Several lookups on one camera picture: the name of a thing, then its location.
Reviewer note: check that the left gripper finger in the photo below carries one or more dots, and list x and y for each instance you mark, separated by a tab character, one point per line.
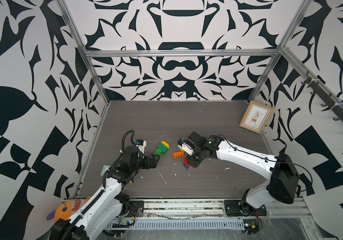
154	164
155	157

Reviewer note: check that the dark green upturned lego brick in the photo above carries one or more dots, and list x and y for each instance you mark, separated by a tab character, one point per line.
161	149

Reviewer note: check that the wooden picture frame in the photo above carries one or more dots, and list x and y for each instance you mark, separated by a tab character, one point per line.
256	117

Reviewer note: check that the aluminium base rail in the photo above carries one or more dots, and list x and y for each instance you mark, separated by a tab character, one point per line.
222	208

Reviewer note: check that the wall hook rack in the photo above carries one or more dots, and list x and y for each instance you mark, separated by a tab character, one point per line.
329	100

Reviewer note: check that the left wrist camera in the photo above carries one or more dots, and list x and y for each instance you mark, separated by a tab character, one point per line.
140	144

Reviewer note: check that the white cable duct strip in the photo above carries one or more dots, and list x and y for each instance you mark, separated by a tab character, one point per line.
185	224

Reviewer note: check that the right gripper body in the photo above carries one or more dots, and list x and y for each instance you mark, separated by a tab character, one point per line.
193	159

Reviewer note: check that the red square lego brick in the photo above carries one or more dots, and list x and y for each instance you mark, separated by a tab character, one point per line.
186	162

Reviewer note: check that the dark green long lego brick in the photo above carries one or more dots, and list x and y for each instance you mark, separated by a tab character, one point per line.
162	147

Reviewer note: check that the orange plush shark toy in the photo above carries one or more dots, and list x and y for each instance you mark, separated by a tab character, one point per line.
67	209

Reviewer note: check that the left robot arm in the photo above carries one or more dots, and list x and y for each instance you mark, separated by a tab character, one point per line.
109	201

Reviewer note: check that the orange long lego brick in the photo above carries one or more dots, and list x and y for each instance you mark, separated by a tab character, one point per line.
178	154

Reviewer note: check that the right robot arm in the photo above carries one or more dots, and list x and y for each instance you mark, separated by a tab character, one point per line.
281	176

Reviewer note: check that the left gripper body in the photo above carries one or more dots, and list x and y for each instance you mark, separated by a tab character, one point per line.
144	162

